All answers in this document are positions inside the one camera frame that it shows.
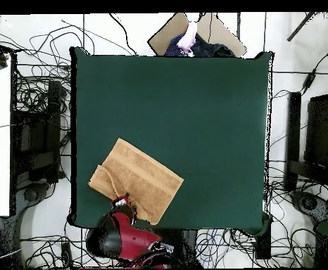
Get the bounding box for orange terry towel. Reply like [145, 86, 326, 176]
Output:
[88, 137, 185, 226]

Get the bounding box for black power strip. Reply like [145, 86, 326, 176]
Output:
[61, 241, 74, 270]

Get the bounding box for grey chair base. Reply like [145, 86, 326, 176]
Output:
[289, 189, 328, 223]
[14, 181, 51, 210]

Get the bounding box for dark green table cloth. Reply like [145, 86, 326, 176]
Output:
[67, 46, 275, 237]

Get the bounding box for brown cardboard box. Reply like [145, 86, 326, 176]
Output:
[147, 12, 248, 58]

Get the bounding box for dark blue clothing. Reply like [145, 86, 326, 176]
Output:
[163, 32, 236, 58]

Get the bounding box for pink garment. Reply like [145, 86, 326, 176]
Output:
[177, 21, 198, 57]

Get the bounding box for black power adapter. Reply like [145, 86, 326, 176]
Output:
[301, 71, 317, 91]

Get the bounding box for black rod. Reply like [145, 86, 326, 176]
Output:
[286, 11, 317, 42]

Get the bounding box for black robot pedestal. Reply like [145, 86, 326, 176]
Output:
[163, 229, 199, 269]

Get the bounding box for black cable tangle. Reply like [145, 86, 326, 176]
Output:
[20, 234, 97, 270]
[11, 16, 97, 113]
[265, 165, 322, 268]

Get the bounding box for single black cable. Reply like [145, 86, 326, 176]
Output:
[108, 12, 138, 56]

